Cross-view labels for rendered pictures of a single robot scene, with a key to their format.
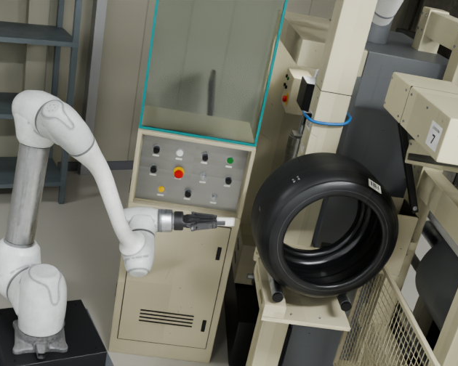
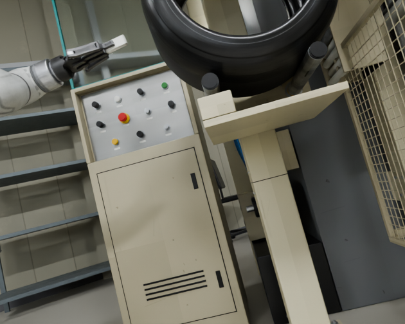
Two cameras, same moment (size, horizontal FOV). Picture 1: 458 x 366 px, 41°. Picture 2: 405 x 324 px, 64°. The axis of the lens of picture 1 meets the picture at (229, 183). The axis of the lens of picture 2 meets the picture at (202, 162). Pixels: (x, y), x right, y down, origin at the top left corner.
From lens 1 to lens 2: 205 cm
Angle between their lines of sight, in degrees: 31
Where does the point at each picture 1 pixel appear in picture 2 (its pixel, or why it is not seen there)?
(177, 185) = (128, 132)
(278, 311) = (222, 102)
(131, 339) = not seen: outside the picture
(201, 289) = (195, 232)
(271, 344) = (288, 240)
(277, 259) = (175, 19)
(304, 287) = (237, 44)
